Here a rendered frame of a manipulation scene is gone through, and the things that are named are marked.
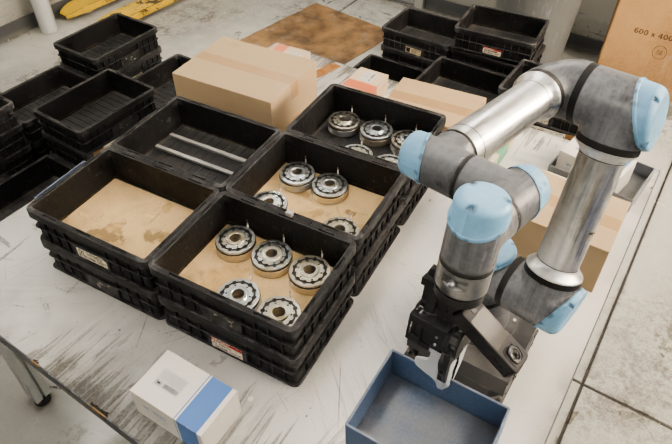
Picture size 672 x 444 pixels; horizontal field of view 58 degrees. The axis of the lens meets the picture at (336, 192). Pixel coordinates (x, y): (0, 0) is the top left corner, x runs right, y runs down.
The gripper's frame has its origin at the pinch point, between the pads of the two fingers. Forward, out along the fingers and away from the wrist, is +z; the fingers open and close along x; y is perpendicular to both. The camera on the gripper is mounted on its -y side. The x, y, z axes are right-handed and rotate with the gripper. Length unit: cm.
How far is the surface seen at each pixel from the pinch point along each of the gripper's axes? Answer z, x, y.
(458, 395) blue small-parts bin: 1.5, -0.2, -2.1
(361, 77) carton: 19, -121, 93
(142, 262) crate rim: 19, -1, 75
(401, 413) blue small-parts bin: 5.9, 5.2, 4.4
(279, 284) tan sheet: 27, -22, 51
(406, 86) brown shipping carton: 12, -112, 70
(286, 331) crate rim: 19.0, -5.8, 36.4
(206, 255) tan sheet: 27, -18, 72
